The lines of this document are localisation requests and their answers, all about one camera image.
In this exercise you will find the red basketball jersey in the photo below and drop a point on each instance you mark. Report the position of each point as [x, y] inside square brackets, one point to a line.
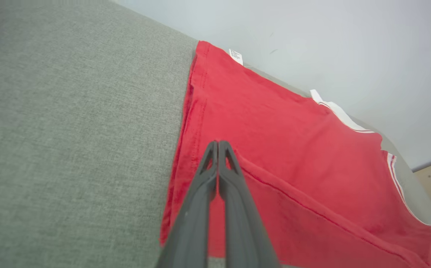
[293, 149]

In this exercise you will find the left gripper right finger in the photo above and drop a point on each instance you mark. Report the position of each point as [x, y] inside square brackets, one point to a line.
[245, 230]

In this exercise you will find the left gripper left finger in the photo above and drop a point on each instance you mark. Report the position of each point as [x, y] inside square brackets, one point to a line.
[193, 230]

